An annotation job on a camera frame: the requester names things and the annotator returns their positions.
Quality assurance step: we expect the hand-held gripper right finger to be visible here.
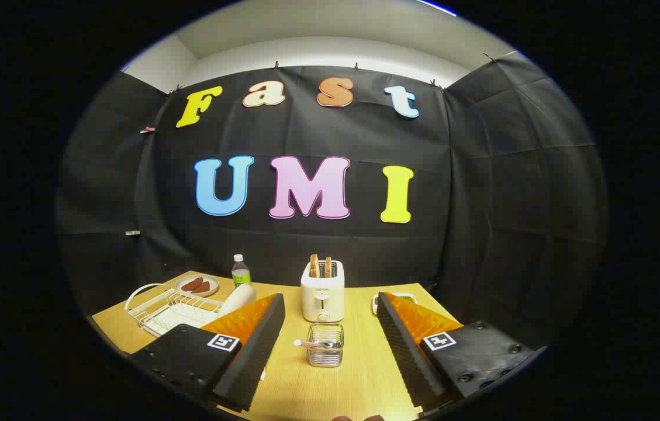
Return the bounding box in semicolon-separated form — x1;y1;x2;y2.
375;291;544;417

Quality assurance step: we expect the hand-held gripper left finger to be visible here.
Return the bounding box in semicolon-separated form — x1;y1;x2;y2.
131;292;286;413

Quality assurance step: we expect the white plate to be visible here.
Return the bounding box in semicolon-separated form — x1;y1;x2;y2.
217;283;257;319

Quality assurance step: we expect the clear wire basket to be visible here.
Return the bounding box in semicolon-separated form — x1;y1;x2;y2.
307;323;345;368

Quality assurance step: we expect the white wire dish rack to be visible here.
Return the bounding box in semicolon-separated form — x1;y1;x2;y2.
125;283;231;339

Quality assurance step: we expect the white divided dish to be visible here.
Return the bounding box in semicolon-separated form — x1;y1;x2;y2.
372;292;418;316

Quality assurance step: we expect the small grey plate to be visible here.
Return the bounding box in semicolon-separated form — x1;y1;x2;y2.
175;274;220;298

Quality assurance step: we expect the green label drink bottle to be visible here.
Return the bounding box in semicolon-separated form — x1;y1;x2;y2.
231;254;251;288

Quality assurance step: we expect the white ribbed drain tray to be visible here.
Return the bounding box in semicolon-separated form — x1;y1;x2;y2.
151;307;219;337

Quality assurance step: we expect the white toaster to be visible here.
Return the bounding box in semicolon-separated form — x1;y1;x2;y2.
300;260;346;323

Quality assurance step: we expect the black backdrop cloth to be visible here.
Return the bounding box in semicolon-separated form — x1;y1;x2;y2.
55;51;609;351

